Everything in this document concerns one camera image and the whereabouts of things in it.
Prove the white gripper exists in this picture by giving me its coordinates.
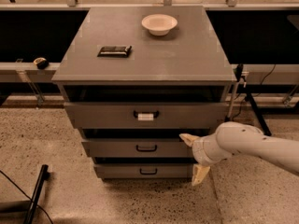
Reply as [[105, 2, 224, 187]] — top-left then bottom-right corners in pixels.
[[179, 133, 232, 186]]

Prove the grey drawer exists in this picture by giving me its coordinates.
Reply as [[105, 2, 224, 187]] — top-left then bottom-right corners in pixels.
[[93, 163, 192, 179], [82, 138, 192, 158], [64, 103, 227, 129]]

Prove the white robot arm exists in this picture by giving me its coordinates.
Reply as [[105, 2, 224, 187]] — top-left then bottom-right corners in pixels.
[[179, 121, 299, 186]]

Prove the grey bottom drawer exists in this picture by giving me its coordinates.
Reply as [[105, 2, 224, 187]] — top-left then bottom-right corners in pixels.
[[93, 163, 192, 179]]

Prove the grey drawer cabinet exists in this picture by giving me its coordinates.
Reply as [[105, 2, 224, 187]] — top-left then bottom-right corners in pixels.
[[50, 5, 237, 181]]

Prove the grey top drawer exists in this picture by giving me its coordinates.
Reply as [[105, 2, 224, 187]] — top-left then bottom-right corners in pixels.
[[64, 103, 227, 129]]

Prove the black tripod leg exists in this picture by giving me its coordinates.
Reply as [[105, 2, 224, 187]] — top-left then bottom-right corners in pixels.
[[245, 87, 272, 136]]

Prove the reacher grabber tool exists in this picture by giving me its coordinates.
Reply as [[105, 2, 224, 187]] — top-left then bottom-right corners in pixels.
[[224, 63, 244, 123]]

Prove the dark snack bar packet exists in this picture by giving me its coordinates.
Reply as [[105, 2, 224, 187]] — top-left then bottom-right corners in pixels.
[[97, 46, 132, 57]]

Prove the white bowl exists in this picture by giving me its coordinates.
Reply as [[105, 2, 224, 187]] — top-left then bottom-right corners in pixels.
[[141, 14, 178, 36]]

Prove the black stand bar left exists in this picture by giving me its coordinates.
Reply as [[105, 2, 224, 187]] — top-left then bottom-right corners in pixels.
[[23, 164, 50, 224]]

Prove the yellow black tape measure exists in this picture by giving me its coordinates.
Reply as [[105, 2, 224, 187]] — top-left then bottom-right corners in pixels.
[[34, 57, 49, 70]]

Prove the black power adapter with cable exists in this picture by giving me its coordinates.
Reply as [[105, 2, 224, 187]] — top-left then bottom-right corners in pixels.
[[230, 65, 276, 121]]

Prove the black cable on floor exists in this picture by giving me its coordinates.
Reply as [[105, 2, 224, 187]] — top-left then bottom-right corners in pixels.
[[0, 170, 54, 224]]

